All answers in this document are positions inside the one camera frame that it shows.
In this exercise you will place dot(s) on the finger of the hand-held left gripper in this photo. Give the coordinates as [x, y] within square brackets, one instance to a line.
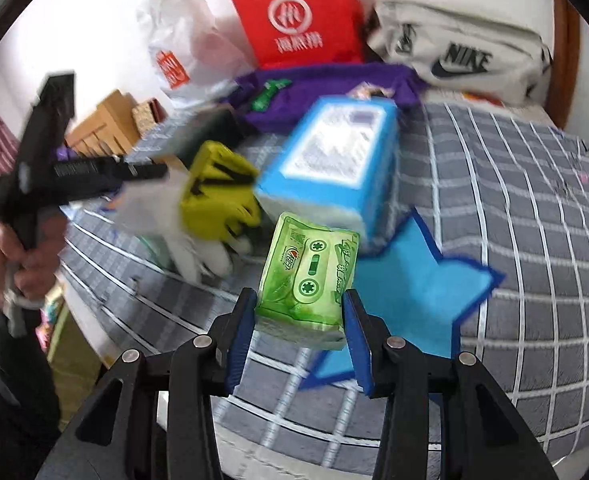
[144, 171]

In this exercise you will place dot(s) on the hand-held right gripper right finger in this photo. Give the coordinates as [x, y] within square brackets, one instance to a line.
[359, 350]

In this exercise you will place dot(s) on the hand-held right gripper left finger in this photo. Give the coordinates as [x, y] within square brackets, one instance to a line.
[238, 340]

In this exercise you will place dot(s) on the mint green cloth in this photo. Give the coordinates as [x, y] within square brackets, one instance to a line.
[157, 252]

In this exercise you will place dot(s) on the green tissue pack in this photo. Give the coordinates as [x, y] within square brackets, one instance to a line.
[307, 275]

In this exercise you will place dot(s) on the white glove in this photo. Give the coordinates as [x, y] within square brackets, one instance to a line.
[194, 255]

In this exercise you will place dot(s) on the green sachet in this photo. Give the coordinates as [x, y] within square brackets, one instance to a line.
[269, 94]

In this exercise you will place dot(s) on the purple towel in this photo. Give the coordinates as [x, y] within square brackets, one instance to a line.
[319, 85]

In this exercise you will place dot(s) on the fruit print small packet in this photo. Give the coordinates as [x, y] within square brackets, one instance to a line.
[369, 92]

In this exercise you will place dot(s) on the person's left forearm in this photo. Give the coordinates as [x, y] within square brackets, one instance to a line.
[9, 360]

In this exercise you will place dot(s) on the person's left hand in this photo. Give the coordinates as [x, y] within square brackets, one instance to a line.
[34, 275]

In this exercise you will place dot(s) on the patterned book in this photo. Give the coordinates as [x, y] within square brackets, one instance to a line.
[149, 116]

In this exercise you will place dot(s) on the wooden headboard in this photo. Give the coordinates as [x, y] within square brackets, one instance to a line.
[104, 125]

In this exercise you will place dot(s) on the white plastic shopping bag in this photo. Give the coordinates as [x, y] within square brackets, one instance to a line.
[179, 35]

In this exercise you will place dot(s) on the blue tissue pack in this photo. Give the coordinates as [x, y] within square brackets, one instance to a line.
[334, 160]

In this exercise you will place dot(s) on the grey checkered tablecloth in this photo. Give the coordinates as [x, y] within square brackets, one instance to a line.
[499, 220]

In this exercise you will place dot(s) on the red paper bag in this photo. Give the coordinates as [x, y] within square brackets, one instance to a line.
[299, 15]

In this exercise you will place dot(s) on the grey waist bag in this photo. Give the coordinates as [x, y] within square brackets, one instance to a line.
[464, 55]

